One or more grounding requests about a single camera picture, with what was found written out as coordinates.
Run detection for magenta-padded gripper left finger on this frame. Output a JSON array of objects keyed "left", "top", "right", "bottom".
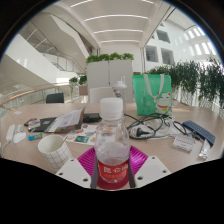
[{"left": 55, "top": 146, "right": 99, "bottom": 190}]

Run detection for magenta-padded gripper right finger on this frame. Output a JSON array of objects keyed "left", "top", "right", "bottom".
[{"left": 128, "top": 145, "right": 172, "bottom": 189}]

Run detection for red-labelled clear water bottle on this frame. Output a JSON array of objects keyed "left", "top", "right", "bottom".
[{"left": 94, "top": 97, "right": 131, "bottom": 191}]

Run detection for white grid-pattern mug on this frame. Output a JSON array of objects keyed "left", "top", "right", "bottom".
[{"left": 37, "top": 134, "right": 73, "bottom": 174}]

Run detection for golden stirring spoon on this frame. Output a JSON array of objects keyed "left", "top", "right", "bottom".
[{"left": 61, "top": 134, "right": 70, "bottom": 148}]

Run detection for colourful sticker sheet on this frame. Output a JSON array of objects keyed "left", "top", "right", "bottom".
[{"left": 65, "top": 124, "right": 99, "bottom": 146}]

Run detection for white label card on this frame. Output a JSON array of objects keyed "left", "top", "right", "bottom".
[{"left": 172, "top": 133, "right": 195, "bottom": 153}]

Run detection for brown-backed printed booklet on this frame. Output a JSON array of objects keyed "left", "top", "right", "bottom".
[{"left": 44, "top": 106, "right": 87, "bottom": 134}]

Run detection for small blue-green tube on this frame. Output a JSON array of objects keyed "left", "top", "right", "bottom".
[{"left": 27, "top": 132, "right": 44, "bottom": 142}]

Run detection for black notebook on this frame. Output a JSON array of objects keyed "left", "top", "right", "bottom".
[{"left": 33, "top": 116, "right": 58, "bottom": 133}]

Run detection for small black pouch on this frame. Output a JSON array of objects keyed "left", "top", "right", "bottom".
[{"left": 83, "top": 112, "right": 103, "bottom": 124}]

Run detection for small white packet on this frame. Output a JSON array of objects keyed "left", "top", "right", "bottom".
[{"left": 198, "top": 138, "right": 212, "bottom": 159}]

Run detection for small white card box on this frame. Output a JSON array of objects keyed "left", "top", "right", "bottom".
[{"left": 27, "top": 119, "right": 42, "bottom": 132}]

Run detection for small red-black device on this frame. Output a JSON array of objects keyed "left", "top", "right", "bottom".
[{"left": 23, "top": 117, "right": 38, "bottom": 127}]

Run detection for green tote bag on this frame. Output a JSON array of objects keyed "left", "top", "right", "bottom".
[{"left": 131, "top": 73, "right": 174, "bottom": 118}]

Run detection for black chair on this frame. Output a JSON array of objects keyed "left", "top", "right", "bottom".
[{"left": 45, "top": 92, "right": 65, "bottom": 104}]

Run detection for white chair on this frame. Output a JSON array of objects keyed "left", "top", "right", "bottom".
[{"left": 88, "top": 86, "right": 116, "bottom": 104}]

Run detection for tall clear white-lidded bottle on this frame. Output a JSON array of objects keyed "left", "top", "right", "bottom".
[{"left": 111, "top": 76, "right": 129, "bottom": 116}]

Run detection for potted green plants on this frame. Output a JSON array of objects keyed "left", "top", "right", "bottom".
[{"left": 68, "top": 74, "right": 88, "bottom": 96}]

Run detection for wooden-topped glass railing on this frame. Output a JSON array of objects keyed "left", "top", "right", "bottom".
[{"left": 0, "top": 83, "right": 73, "bottom": 111}]

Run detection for row of green hedge plants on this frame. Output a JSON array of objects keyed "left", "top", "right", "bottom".
[{"left": 146, "top": 58, "right": 224, "bottom": 108}]

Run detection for white plant-topped cabinet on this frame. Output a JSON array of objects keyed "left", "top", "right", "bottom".
[{"left": 85, "top": 52, "right": 135, "bottom": 103}]

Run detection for group of ceiling light strips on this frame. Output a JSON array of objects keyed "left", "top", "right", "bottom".
[{"left": 69, "top": 0, "right": 156, "bottom": 44}]

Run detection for tangle of black cables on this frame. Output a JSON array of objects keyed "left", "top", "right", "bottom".
[{"left": 123, "top": 113, "right": 189, "bottom": 140}]

